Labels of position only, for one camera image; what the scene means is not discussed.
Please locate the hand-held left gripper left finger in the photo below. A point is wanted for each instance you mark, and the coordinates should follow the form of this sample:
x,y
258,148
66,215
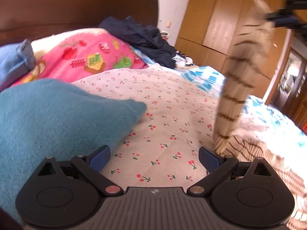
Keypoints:
x,y
100,159

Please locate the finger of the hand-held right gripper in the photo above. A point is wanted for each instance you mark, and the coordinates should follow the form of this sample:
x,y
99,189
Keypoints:
x,y
284,19

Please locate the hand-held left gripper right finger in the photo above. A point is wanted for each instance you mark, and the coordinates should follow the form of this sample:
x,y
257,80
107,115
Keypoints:
x,y
209,159

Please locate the beige brown striped knit sweater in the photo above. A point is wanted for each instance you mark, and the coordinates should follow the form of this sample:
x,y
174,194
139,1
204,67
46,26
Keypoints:
x,y
236,76

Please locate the dark navy clothes pile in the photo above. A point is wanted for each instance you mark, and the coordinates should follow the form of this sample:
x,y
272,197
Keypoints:
x,y
144,38

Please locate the teal fleece cloth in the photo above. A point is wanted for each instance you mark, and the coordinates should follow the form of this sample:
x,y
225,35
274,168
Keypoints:
x,y
48,124

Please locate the white cherry print bedsheet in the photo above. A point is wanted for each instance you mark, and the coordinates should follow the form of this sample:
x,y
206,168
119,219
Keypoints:
x,y
168,105

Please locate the wooden wardrobe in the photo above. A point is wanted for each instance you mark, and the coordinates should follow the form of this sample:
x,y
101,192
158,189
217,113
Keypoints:
x,y
203,16

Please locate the blue white checked sheet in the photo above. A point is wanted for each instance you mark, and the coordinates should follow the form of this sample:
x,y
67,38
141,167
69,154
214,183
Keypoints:
x,y
203,76

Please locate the black white patterned cloth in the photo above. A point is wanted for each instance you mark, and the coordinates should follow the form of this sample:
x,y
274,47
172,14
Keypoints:
x,y
183,58

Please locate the pink fruit print blanket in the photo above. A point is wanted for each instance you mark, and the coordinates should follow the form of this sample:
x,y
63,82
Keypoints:
x,y
79,52

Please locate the small pink basket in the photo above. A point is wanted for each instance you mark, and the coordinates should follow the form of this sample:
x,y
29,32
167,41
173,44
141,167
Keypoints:
x,y
165,35

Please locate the light blue folded cloth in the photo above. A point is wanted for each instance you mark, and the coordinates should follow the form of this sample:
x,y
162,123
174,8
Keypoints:
x,y
12,62

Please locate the dark brown wooden headboard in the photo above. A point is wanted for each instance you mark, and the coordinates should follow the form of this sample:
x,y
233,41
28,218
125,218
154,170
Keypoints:
x,y
72,4

